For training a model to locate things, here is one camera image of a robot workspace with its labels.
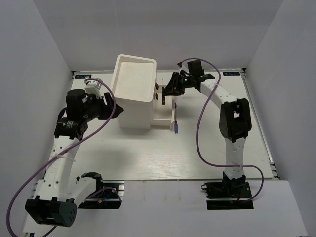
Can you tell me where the red blue screwdriver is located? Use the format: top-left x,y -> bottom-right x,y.
174,120 -> 178,135

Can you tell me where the black green precision screwdriver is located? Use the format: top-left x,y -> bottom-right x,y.
161,78 -> 166,105

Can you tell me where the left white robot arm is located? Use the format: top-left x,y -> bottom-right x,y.
25,89 -> 123,227

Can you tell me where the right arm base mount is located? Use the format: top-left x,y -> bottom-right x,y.
201,182 -> 254,210

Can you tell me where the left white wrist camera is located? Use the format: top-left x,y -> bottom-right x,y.
84,79 -> 102,97

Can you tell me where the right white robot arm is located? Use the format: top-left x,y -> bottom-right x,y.
162,58 -> 252,197

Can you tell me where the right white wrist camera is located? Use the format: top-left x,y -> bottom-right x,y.
177,62 -> 190,77

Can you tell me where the white drawer cabinet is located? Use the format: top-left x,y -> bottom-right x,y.
111,54 -> 157,129

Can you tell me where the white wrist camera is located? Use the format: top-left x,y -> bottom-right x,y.
84,79 -> 102,97
177,62 -> 190,77

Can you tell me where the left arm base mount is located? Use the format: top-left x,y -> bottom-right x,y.
78,181 -> 125,210

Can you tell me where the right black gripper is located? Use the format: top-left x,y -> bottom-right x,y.
161,72 -> 194,96

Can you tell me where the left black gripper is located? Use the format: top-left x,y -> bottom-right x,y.
82,92 -> 124,122

